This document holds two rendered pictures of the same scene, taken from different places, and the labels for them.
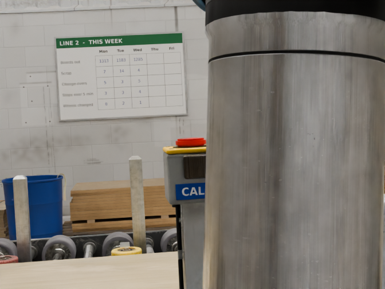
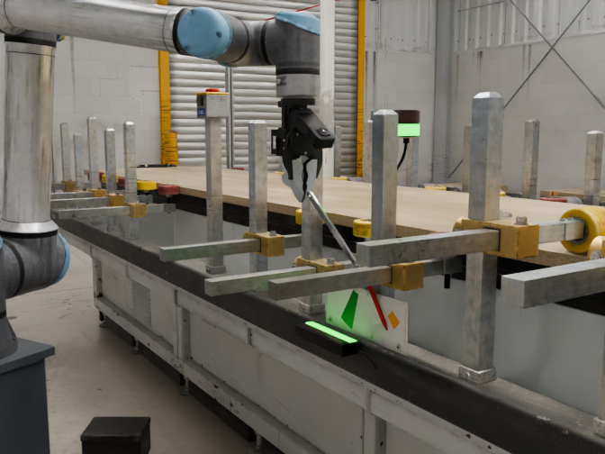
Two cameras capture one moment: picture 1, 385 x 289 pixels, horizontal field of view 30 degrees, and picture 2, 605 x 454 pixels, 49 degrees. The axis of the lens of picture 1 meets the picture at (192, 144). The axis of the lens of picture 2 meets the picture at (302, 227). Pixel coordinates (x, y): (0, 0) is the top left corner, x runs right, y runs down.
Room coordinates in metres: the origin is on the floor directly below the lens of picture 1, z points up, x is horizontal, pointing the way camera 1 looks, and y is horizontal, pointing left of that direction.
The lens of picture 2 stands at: (0.31, -1.82, 1.11)
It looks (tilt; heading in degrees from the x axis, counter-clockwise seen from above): 8 degrees down; 63
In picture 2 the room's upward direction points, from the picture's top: straight up
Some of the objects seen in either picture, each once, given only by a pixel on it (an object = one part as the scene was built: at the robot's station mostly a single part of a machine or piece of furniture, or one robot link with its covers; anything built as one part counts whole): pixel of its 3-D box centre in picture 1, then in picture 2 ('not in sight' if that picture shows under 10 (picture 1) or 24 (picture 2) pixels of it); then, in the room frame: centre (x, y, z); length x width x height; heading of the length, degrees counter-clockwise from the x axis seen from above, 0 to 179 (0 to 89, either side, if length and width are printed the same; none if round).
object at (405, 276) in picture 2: not in sight; (391, 270); (1.02, -0.78, 0.85); 0.13 x 0.06 x 0.05; 96
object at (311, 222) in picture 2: not in sight; (311, 240); (0.99, -0.50, 0.87); 0.03 x 0.03 x 0.48; 6
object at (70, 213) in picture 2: not in sight; (119, 211); (0.80, 0.69, 0.82); 0.43 x 0.03 x 0.04; 6
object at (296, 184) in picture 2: not in sight; (290, 179); (0.90, -0.58, 1.01); 0.06 x 0.03 x 0.09; 96
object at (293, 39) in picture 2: not in sight; (296, 44); (0.92, -0.58, 1.29); 0.10 x 0.09 x 0.12; 132
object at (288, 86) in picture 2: not in sight; (296, 87); (0.92, -0.58, 1.20); 0.10 x 0.09 x 0.05; 6
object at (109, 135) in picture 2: not in sight; (111, 186); (0.83, 0.99, 0.89); 0.03 x 0.03 x 0.48; 6
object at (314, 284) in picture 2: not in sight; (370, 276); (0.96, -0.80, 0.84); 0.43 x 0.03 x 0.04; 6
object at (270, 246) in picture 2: not in sight; (262, 242); (0.97, -0.28, 0.83); 0.13 x 0.06 x 0.05; 96
